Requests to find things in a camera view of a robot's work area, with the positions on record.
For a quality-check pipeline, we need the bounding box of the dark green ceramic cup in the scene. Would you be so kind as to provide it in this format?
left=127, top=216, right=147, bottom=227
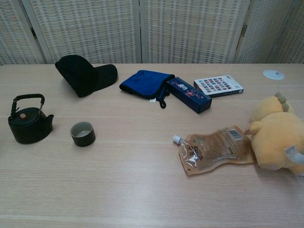
left=70, top=121, right=96, bottom=147

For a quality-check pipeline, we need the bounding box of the black teapot with handle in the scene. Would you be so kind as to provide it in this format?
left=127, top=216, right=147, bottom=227
left=7, top=94, right=55, bottom=144

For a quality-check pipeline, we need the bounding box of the brown spout pouch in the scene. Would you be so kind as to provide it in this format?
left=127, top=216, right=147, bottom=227
left=172, top=125, right=255, bottom=177

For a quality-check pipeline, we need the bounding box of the white box with picture grid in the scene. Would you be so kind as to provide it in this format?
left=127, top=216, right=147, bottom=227
left=193, top=75, right=245, bottom=98

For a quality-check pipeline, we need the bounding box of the blue cloth with black trim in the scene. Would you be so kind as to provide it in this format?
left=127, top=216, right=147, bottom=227
left=119, top=69, right=176, bottom=109

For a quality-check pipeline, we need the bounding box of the white round cable grommet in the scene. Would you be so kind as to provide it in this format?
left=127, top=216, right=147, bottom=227
left=263, top=69, right=285, bottom=80

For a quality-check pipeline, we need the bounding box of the yellow plush toy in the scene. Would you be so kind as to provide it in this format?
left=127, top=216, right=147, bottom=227
left=244, top=92, right=304, bottom=176

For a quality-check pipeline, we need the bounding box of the dark blue long carton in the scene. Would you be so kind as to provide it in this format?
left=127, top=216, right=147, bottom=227
left=166, top=76, right=213, bottom=114

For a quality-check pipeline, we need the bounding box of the woven folding screen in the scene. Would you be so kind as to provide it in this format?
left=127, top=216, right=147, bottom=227
left=0, top=0, right=304, bottom=66

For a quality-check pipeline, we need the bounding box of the black baseball cap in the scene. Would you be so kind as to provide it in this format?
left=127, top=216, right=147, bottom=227
left=55, top=54, right=119, bottom=98

